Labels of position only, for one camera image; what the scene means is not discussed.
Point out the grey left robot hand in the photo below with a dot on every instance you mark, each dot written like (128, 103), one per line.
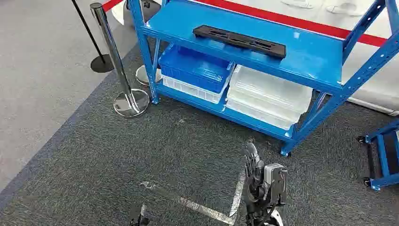
(138, 222)

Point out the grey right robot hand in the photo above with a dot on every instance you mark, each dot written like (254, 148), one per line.
(253, 187)

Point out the long black plastic part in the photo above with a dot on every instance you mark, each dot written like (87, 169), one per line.
(240, 40)

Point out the silver floor tape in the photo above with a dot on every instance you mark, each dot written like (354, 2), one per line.
(199, 207)

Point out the white ribbed plastic crate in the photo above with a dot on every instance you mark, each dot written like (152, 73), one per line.
(193, 91)

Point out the blue plastic crate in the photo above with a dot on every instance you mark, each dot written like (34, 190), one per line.
(193, 70)

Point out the blue wheeled metal cart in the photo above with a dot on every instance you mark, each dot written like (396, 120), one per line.
(382, 153)

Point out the blue metal shelf rack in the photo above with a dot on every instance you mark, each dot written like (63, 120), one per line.
(305, 56)

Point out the chrome stanchion base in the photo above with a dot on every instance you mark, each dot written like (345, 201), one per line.
(142, 76)

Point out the white platform with red stripe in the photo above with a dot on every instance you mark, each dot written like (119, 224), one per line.
(374, 87)

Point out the white display foot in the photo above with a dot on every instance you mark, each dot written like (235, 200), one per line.
(344, 9)
(299, 3)

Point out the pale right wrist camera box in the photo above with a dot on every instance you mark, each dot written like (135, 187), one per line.
(276, 184)

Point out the black stanchion post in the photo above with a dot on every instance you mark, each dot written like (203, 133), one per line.
(101, 64)

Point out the chrome stanchion post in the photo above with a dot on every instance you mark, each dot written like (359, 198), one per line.
(107, 34)

